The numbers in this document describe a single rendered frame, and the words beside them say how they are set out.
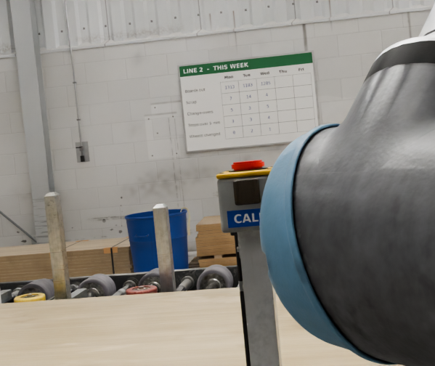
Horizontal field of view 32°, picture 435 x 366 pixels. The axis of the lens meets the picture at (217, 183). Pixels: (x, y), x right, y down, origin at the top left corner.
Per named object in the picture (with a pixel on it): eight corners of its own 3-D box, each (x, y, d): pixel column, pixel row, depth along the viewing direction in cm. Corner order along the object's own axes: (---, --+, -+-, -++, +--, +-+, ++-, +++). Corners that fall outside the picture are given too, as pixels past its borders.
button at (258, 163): (263, 174, 89) (262, 160, 89) (230, 177, 90) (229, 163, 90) (266, 172, 93) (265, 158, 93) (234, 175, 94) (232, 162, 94)
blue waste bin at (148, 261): (192, 296, 634) (184, 210, 630) (125, 301, 641) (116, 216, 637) (201, 282, 692) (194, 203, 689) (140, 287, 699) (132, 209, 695)
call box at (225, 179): (281, 234, 88) (275, 168, 88) (221, 239, 89) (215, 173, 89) (284, 227, 95) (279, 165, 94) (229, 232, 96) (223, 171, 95)
